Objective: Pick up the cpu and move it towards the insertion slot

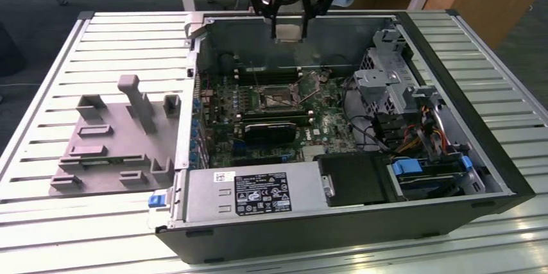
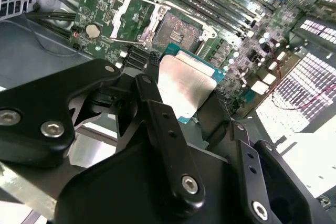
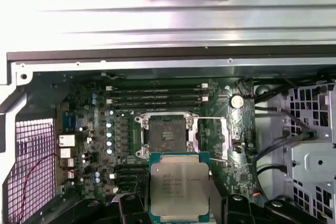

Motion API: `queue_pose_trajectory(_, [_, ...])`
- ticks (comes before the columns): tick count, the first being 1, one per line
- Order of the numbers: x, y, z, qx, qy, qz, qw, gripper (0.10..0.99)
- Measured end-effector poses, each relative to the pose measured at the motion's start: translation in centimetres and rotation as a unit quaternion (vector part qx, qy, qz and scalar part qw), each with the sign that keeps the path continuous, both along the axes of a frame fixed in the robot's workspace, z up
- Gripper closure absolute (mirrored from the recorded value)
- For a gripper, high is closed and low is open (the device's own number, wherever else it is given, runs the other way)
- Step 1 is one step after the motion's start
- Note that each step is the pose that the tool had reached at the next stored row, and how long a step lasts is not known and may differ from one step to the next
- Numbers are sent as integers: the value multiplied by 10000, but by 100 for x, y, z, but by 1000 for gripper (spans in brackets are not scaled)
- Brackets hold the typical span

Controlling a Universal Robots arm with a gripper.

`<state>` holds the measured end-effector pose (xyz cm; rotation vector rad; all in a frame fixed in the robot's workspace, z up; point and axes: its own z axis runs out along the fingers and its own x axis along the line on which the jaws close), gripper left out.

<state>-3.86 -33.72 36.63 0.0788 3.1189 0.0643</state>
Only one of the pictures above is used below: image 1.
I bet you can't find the CPU with silver top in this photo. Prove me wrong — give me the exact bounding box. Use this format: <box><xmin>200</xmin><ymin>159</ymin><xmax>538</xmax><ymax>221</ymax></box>
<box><xmin>276</xmin><ymin>23</ymin><xmax>304</xmax><ymax>43</ymax></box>

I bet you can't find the black PC case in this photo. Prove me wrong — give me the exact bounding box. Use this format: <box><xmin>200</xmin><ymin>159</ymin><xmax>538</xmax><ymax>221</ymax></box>
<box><xmin>146</xmin><ymin>9</ymin><xmax>537</xmax><ymax>265</ymax></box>

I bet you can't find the silver chipset heatsink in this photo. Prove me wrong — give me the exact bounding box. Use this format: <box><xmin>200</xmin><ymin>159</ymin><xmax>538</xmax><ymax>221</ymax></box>
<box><xmin>301</xmin><ymin>145</ymin><xmax>329</xmax><ymax>161</ymax></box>

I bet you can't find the hard disk in blue carrier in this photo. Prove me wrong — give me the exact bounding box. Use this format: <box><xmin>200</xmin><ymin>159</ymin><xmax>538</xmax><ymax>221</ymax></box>
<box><xmin>386</xmin><ymin>155</ymin><xmax>474</xmax><ymax>201</ymax></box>

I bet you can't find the grey parts rack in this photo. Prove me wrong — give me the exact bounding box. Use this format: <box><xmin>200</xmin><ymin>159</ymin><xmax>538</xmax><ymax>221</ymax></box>
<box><xmin>49</xmin><ymin>74</ymin><xmax>182</xmax><ymax>198</ymax></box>

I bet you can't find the CPU socket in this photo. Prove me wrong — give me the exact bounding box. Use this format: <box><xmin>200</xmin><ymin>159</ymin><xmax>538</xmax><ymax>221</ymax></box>
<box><xmin>254</xmin><ymin>85</ymin><xmax>300</xmax><ymax>110</ymax></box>

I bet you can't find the silver power supply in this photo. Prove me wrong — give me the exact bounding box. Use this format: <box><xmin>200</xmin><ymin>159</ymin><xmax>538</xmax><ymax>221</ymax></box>
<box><xmin>168</xmin><ymin>161</ymin><xmax>332</xmax><ymax>224</ymax></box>

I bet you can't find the green motherboard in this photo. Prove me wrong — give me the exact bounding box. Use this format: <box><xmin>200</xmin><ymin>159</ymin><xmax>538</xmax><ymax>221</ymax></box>
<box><xmin>194</xmin><ymin>62</ymin><xmax>365</xmax><ymax>169</ymax></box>

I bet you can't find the coloured wire bundle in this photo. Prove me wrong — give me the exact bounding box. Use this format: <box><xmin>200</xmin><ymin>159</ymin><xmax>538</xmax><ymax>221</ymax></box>
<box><xmin>401</xmin><ymin>103</ymin><xmax>450</xmax><ymax>157</ymax></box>

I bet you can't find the metal socket cover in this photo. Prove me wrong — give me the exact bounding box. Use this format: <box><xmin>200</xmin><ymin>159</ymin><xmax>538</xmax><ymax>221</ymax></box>
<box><xmin>293</xmin><ymin>70</ymin><xmax>332</xmax><ymax>103</ymax></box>

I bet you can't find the blue case latch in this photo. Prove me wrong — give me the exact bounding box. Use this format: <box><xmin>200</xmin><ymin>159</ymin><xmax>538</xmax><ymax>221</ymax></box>
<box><xmin>146</xmin><ymin>191</ymin><xmax>166</xmax><ymax>208</ymax></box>

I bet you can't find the metal drive cage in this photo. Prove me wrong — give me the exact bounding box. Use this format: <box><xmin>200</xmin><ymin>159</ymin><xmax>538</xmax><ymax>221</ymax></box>
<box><xmin>353</xmin><ymin>28</ymin><xmax>442</xmax><ymax>117</ymax></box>

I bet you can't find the black graphics card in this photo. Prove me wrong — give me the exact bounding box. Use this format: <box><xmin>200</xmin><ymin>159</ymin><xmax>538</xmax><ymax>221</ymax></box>
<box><xmin>242</xmin><ymin>121</ymin><xmax>297</xmax><ymax>146</ymax></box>

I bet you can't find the black plastic shroud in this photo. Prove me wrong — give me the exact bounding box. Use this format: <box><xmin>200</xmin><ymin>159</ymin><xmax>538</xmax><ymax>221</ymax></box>
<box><xmin>314</xmin><ymin>153</ymin><xmax>402</xmax><ymax>208</ymax></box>

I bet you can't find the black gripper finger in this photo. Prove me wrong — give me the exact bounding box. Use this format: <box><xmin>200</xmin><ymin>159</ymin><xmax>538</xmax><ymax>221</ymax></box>
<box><xmin>298</xmin><ymin>0</ymin><xmax>334</xmax><ymax>40</ymax></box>
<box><xmin>244</xmin><ymin>0</ymin><xmax>286</xmax><ymax>40</ymax></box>

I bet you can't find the black wire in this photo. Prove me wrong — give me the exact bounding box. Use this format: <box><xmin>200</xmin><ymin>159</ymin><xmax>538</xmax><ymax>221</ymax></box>
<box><xmin>344</xmin><ymin>76</ymin><xmax>396</xmax><ymax>155</ymax></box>

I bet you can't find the black RAM stick in slot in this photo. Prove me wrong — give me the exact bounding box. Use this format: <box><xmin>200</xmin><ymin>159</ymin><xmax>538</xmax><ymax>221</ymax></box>
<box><xmin>242</xmin><ymin>67</ymin><xmax>301</xmax><ymax>74</ymax></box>
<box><xmin>242</xmin><ymin>116</ymin><xmax>314</xmax><ymax>126</ymax></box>

